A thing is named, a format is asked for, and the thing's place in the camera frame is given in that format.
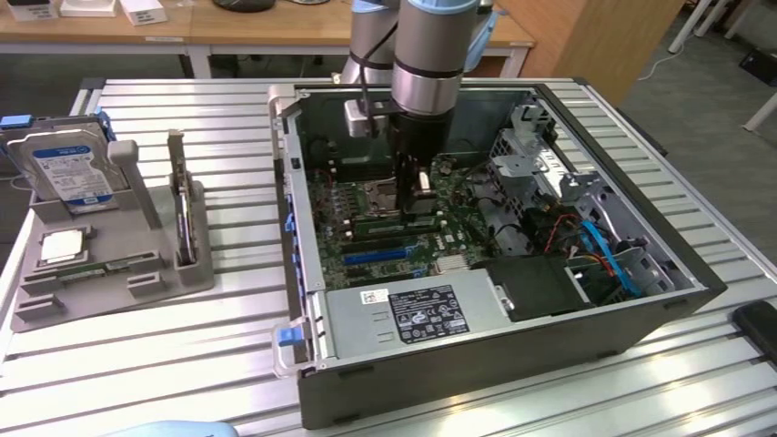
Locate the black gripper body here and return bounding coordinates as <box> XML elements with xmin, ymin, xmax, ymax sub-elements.
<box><xmin>389</xmin><ymin>110</ymin><xmax>453</xmax><ymax>161</ymax></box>

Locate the green installed RAM stick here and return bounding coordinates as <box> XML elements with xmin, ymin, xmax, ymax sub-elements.
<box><xmin>349</xmin><ymin>217</ymin><xmax>407</xmax><ymax>231</ymax></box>

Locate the CPU socket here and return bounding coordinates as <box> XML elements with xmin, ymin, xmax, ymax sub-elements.
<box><xmin>360</xmin><ymin>180</ymin><xmax>403</xmax><ymax>209</ymax></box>

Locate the green motherboard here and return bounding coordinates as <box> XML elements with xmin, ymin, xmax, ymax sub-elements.
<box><xmin>301</xmin><ymin>153</ymin><xmax>495</xmax><ymax>292</ymax></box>

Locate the blue expansion slot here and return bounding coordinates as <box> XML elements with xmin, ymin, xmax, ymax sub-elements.
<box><xmin>343</xmin><ymin>249</ymin><xmax>409</xmax><ymax>267</ymax></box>

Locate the metal disk bay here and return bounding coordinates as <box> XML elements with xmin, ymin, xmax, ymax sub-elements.
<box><xmin>484</xmin><ymin>103</ymin><xmax>620</xmax><ymax>215</ymax></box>

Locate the silver power supply unit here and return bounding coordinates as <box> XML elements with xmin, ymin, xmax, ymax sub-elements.
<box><xmin>323</xmin><ymin>268</ymin><xmax>509</xmax><ymax>361</ymax></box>

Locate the black fan shroud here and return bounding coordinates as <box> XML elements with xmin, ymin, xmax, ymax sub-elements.
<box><xmin>485</xmin><ymin>253</ymin><xmax>594</xmax><ymax>323</ymax></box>

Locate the wooden cabinet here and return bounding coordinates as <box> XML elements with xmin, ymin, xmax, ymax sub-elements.
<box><xmin>519</xmin><ymin>0</ymin><xmax>684</xmax><ymax>107</ymax></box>

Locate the graphics card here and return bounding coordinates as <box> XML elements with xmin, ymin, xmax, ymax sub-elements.
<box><xmin>165</xmin><ymin>128</ymin><xmax>204</xmax><ymax>267</ymax></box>

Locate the open black PC case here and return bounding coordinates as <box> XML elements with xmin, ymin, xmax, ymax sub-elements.
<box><xmin>267</xmin><ymin>80</ymin><xmax>729</xmax><ymax>432</ymax></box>

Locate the black round object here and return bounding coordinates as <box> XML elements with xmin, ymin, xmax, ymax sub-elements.
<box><xmin>211</xmin><ymin>0</ymin><xmax>279</xmax><ymax>14</ymax></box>

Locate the wooden desk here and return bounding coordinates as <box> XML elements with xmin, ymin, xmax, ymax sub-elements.
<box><xmin>0</xmin><ymin>0</ymin><xmax>539</xmax><ymax>81</ymax></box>

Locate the grey parts rack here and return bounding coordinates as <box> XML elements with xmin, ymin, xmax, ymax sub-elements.
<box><xmin>9</xmin><ymin>139</ymin><xmax>216</xmax><ymax>334</ymax></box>

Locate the white box printed label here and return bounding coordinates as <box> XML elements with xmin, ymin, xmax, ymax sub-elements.
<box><xmin>116</xmin><ymin>0</ymin><xmax>167</xmax><ymax>27</ymax></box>

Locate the hard disk blue label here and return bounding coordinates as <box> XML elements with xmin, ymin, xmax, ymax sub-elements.
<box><xmin>4</xmin><ymin>128</ymin><xmax>117</xmax><ymax>214</ymax></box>

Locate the white table leg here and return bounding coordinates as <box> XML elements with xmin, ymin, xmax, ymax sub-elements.
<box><xmin>741</xmin><ymin>93</ymin><xmax>777</xmax><ymax>133</ymax></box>

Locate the black box on floor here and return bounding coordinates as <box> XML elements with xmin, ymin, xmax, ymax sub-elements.
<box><xmin>738</xmin><ymin>46</ymin><xmax>777</xmax><ymax>86</ymax></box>

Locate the silver CPU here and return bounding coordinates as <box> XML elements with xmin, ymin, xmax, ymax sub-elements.
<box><xmin>36</xmin><ymin>229</ymin><xmax>88</xmax><ymax>266</ymax></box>

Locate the black rounded object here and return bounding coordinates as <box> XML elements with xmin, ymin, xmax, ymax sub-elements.
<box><xmin>729</xmin><ymin>300</ymin><xmax>777</xmax><ymax>362</ymax></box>

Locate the light blue rounded object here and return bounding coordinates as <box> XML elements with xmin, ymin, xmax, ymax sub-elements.
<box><xmin>113</xmin><ymin>420</ymin><xmax>239</xmax><ymax>437</ymax></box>

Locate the blue disk caddy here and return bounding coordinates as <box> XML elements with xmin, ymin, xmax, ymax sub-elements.
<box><xmin>0</xmin><ymin>109</ymin><xmax>112</xmax><ymax>147</ymax></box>

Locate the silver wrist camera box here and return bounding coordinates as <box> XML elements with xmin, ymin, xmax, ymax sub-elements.
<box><xmin>343</xmin><ymin>99</ymin><xmax>389</xmax><ymax>138</ymax></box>

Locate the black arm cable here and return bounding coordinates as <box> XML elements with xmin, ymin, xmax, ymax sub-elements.
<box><xmin>348</xmin><ymin>44</ymin><xmax>375</xmax><ymax>120</ymax></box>

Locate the red wire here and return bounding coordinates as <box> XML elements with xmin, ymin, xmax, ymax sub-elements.
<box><xmin>540</xmin><ymin>212</ymin><xmax>608</xmax><ymax>266</ymax></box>

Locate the blue wire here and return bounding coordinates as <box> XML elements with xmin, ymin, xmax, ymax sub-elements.
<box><xmin>577</xmin><ymin>217</ymin><xmax>636</xmax><ymax>299</ymax></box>

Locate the white floor cable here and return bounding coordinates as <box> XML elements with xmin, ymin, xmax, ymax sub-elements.
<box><xmin>634</xmin><ymin>43</ymin><xmax>689</xmax><ymax>81</ymax></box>

